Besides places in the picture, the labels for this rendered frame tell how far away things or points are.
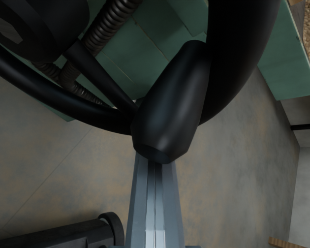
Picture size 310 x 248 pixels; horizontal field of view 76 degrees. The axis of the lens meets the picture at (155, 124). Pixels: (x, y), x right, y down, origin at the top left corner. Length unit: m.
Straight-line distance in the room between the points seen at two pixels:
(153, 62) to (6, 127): 0.70
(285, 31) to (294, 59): 0.05
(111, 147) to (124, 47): 0.75
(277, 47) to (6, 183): 0.93
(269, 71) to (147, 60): 0.21
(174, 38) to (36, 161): 0.78
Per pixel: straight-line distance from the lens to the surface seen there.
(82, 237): 0.89
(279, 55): 0.34
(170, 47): 0.36
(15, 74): 0.28
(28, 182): 0.98
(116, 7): 0.21
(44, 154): 0.98
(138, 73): 0.44
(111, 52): 0.44
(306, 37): 0.35
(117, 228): 0.96
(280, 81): 0.37
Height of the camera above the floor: 0.95
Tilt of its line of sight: 48 degrees down
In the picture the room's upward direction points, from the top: 81 degrees clockwise
